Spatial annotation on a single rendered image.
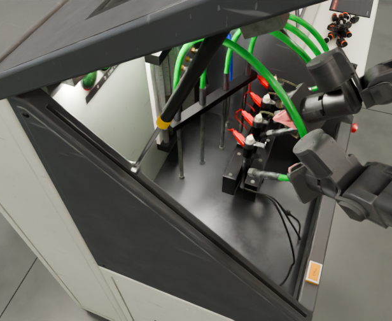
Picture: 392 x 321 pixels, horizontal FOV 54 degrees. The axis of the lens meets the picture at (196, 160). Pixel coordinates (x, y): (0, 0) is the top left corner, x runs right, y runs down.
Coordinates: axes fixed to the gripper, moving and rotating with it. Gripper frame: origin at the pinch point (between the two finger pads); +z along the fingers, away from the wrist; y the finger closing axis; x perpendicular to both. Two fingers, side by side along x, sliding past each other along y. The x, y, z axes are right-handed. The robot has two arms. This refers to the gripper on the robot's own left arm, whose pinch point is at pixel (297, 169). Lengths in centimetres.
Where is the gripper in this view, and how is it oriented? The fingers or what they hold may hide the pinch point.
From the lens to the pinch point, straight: 82.3
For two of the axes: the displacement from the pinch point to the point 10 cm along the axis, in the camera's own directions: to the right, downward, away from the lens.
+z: -1.8, -1.2, 9.8
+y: -8.7, 4.9, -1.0
